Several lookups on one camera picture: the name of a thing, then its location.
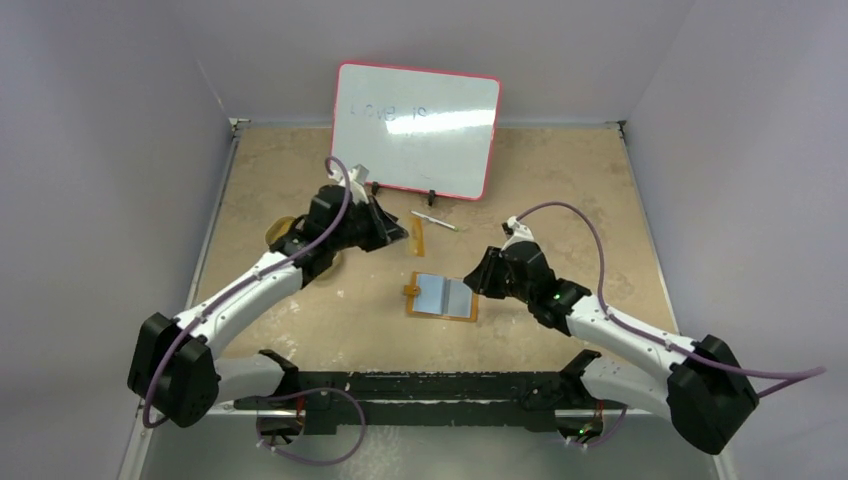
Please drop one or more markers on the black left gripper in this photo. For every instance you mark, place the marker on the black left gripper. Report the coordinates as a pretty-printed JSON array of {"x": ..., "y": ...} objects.
[{"x": 384, "y": 231}]

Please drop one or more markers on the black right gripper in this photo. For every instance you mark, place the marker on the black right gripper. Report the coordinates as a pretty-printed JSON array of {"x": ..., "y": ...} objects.
[{"x": 494, "y": 275}]

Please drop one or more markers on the yellow gold credit card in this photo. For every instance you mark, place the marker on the yellow gold credit card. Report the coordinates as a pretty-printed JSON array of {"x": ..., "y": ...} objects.
[{"x": 416, "y": 240}]

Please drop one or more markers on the yellow leather card holder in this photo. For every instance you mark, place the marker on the yellow leather card holder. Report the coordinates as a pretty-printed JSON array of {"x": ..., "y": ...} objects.
[{"x": 441, "y": 297}]

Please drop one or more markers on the beige oval plastic tray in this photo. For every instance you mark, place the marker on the beige oval plastic tray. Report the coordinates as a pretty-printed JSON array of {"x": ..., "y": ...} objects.
[{"x": 287, "y": 235}]

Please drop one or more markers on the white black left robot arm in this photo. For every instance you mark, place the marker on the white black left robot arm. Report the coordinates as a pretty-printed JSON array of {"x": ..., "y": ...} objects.
[{"x": 173, "y": 368}]

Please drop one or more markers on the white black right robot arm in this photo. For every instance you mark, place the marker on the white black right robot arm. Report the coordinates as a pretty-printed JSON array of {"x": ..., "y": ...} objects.
[{"x": 697, "y": 385}]

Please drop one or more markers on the white marker pen green cap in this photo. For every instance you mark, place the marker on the white marker pen green cap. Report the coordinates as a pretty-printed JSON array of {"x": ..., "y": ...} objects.
[{"x": 435, "y": 221}]

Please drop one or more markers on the pink framed whiteboard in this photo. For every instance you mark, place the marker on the pink framed whiteboard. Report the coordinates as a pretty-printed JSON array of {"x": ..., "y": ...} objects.
[{"x": 416, "y": 129}]

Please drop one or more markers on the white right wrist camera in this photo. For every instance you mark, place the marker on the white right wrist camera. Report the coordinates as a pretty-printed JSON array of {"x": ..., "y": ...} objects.
[{"x": 516, "y": 232}]

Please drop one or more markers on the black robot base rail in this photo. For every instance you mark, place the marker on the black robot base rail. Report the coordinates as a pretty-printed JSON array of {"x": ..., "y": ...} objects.
[{"x": 538, "y": 402}]

